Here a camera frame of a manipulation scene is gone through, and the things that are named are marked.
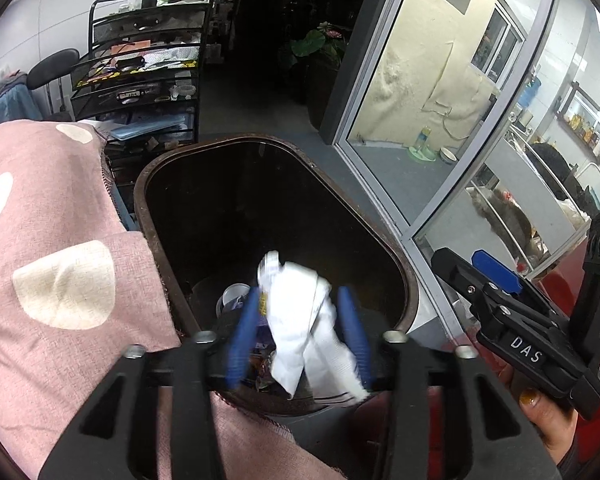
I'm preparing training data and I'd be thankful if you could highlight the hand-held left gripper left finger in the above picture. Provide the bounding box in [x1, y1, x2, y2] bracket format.
[39, 285, 264, 480]

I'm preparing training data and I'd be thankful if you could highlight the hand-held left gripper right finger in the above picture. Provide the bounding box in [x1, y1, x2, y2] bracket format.
[337, 285, 564, 480]

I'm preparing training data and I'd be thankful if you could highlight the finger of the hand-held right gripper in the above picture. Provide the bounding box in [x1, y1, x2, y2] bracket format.
[472, 249, 584, 361]
[431, 247, 579, 394]

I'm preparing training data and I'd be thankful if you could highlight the white paper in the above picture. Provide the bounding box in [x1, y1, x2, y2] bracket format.
[257, 250, 372, 407]

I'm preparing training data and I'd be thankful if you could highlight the dark brown trash bin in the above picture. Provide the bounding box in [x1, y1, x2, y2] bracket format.
[133, 132, 421, 417]

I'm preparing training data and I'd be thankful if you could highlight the person's right forearm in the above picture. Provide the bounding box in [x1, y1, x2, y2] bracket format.
[554, 448, 584, 480]

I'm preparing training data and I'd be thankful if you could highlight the person's right hand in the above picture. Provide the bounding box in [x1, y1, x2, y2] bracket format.
[499, 364, 582, 467]

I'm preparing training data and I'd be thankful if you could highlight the white cup in bin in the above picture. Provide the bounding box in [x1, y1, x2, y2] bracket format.
[215, 283, 252, 317]

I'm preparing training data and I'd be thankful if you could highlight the brown furry cat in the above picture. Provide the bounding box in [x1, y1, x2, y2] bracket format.
[467, 186, 537, 262]

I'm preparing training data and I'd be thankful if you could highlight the red glossy panel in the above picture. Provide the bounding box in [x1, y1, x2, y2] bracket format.
[420, 260, 600, 480]

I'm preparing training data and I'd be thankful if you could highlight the green pet water feeder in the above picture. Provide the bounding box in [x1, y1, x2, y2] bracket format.
[408, 127, 439, 162]

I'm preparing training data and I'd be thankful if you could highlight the blue water jug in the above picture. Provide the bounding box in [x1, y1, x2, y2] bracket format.
[517, 82, 542, 112]

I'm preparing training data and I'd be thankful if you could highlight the grey framed glass partition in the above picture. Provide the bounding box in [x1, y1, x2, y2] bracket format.
[320, 0, 600, 281]

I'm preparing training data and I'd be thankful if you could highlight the pink polka dot blanket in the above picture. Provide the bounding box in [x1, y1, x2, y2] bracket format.
[0, 120, 347, 480]

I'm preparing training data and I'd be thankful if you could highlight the blue folder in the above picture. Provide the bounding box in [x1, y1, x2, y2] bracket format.
[109, 114, 189, 142]

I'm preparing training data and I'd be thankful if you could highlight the green potted plant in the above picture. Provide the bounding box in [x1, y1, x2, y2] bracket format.
[279, 21, 354, 132]

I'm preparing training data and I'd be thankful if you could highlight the black mesh cart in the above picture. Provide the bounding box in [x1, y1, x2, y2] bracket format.
[69, 0, 217, 163]

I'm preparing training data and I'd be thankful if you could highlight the blue covered massage bed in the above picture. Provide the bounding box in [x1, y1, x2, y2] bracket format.
[0, 82, 44, 137]

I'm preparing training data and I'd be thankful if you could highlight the black round chair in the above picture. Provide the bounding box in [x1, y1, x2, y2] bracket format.
[27, 48, 82, 117]

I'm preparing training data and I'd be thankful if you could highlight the grey towel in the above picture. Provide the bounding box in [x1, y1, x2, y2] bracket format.
[0, 71, 30, 97]

